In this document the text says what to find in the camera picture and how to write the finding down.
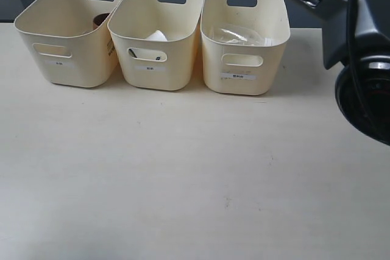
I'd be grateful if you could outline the clear plastic bottle white cap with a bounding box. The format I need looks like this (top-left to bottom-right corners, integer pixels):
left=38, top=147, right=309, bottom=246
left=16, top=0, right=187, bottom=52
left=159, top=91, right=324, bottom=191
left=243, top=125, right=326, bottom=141
left=210, top=24, right=275, bottom=46

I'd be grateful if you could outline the white paper cup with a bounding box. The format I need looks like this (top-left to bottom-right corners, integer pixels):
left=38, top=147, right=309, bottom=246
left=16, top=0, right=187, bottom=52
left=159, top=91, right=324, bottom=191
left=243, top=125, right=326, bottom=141
left=127, top=30, right=168, bottom=61

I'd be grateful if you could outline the brown wooden cup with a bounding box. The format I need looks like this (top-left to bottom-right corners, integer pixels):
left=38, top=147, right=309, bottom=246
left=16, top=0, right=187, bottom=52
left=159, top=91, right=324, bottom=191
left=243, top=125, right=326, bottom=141
left=93, top=13, right=110, bottom=30

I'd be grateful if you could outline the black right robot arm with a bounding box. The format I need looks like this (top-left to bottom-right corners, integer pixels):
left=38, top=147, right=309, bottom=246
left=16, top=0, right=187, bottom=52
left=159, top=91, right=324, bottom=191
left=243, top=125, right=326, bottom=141
left=294, top=0, right=389, bottom=144

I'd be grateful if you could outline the middle cream plastic bin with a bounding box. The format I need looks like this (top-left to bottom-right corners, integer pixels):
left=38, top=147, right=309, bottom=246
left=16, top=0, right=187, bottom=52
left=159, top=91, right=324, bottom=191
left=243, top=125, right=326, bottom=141
left=107, top=0, right=204, bottom=91

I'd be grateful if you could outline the cream plastic bin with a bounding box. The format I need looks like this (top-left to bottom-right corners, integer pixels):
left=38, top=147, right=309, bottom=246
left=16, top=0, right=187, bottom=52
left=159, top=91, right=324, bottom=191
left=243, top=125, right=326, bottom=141
left=107, top=0, right=204, bottom=91
left=200, top=0, right=291, bottom=96
left=14, top=0, right=121, bottom=88

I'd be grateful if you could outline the right cream plastic bin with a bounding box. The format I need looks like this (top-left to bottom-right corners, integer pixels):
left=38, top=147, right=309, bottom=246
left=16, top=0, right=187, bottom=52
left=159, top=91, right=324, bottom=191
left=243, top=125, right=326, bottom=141
left=200, top=0, right=291, bottom=96

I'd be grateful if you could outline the left cream plastic bin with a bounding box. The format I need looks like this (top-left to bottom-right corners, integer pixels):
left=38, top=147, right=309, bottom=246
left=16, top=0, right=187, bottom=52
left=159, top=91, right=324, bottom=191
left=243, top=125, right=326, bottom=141
left=14, top=0, right=121, bottom=88

